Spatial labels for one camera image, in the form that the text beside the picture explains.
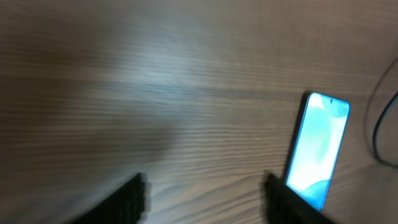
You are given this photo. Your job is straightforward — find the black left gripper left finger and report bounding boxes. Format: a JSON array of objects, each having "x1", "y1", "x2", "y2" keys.
[{"x1": 70, "y1": 173, "x2": 146, "y2": 224}]

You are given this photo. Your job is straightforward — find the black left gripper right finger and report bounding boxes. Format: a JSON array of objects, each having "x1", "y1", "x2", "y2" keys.
[{"x1": 264, "y1": 172, "x2": 335, "y2": 224}]

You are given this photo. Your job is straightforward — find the Samsung Galaxy smartphone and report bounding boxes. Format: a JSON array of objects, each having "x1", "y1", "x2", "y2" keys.
[{"x1": 282, "y1": 91, "x2": 351, "y2": 212}]

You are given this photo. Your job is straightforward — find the black USB charging cable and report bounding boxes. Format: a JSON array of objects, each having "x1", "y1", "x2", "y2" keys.
[{"x1": 372, "y1": 91, "x2": 398, "y2": 169}]

